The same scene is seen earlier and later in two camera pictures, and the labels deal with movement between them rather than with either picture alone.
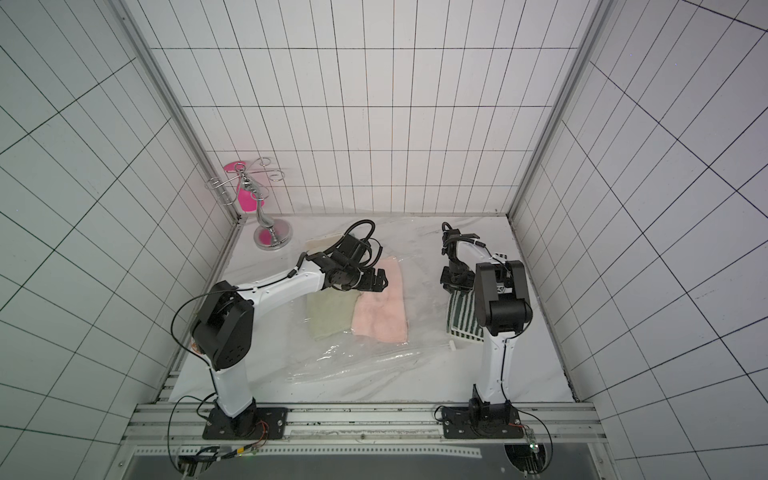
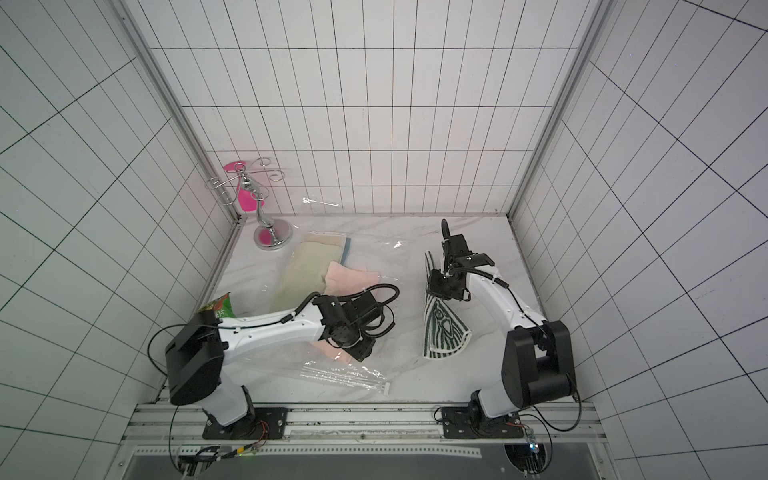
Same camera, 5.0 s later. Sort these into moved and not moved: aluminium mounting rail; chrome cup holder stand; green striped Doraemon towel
Moved: green striped Doraemon towel
Not moved: chrome cup holder stand; aluminium mounting rail
